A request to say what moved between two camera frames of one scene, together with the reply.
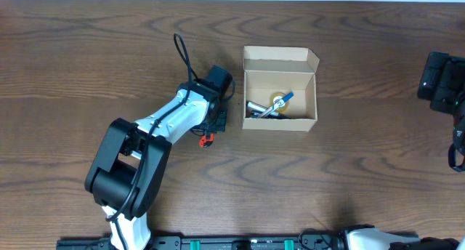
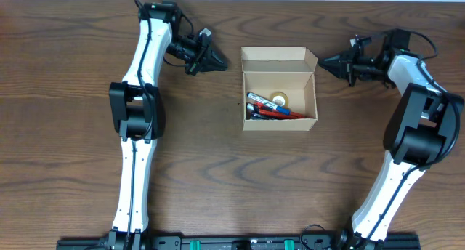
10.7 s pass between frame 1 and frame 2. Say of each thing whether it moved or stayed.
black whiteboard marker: moved
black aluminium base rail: stayed
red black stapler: stayed
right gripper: moved
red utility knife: moved
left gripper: moved
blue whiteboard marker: moved
